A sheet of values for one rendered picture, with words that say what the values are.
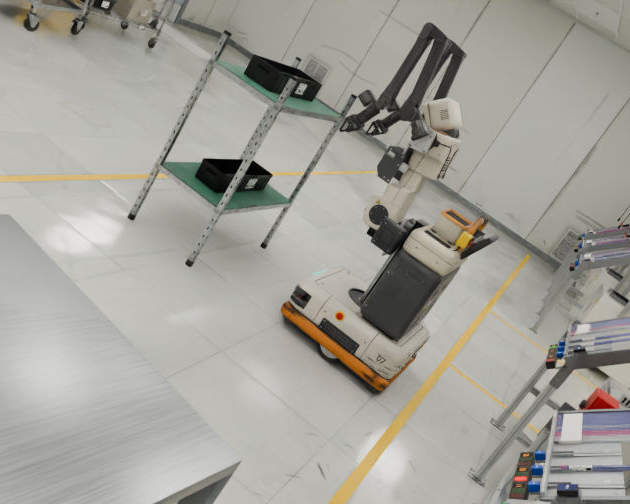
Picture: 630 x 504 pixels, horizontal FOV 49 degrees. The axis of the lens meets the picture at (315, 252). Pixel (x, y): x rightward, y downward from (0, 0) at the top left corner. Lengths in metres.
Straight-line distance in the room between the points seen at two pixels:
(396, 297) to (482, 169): 7.43
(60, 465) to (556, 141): 9.94
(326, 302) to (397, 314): 0.36
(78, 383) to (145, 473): 0.19
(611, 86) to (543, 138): 1.11
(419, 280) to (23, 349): 2.44
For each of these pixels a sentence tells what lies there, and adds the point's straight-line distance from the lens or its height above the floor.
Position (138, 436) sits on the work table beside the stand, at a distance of 1.11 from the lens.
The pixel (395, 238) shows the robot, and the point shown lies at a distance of 3.42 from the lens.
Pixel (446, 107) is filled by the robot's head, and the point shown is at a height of 1.34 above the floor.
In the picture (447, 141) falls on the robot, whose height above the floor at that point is 1.22.
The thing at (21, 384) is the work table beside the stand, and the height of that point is 0.80.
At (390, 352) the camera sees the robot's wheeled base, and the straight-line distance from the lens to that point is 3.42.
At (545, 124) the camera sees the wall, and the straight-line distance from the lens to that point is 10.64.
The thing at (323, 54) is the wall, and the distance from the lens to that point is 11.50.
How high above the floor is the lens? 1.48
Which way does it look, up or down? 18 degrees down
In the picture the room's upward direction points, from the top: 32 degrees clockwise
